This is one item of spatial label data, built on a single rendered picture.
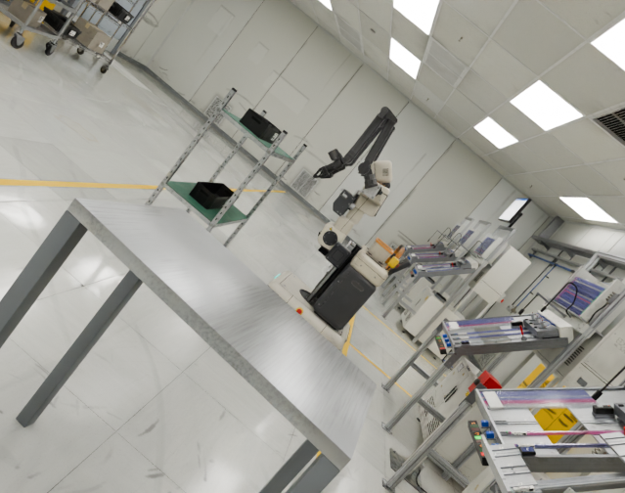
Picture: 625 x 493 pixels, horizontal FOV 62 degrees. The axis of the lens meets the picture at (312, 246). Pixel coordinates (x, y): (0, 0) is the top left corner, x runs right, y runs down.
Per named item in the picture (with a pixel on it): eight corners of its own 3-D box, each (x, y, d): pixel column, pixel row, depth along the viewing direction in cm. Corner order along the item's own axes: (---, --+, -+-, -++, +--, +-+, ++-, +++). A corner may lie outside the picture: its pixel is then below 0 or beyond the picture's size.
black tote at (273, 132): (258, 138, 340) (269, 124, 338) (239, 121, 341) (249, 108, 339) (276, 146, 397) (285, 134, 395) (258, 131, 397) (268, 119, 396)
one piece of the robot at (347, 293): (335, 327, 403) (406, 246, 390) (329, 347, 350) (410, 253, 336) (302, 299, 405) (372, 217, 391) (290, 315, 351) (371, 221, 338)
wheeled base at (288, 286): (333, 344, 410) (352, 321, 406) (324, 372, 347) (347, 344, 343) (267, 290, 412) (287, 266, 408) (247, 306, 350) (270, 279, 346)
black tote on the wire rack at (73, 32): (56, 31, 605) (63, 22, 603) (37, 16, 606) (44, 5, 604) (76, 41, 645) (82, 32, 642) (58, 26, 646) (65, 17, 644)
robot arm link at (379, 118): (390, 111, 329) (390, 113, 340) (382, 105, 330) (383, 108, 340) (348, 164, 337) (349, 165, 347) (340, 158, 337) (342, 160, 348)
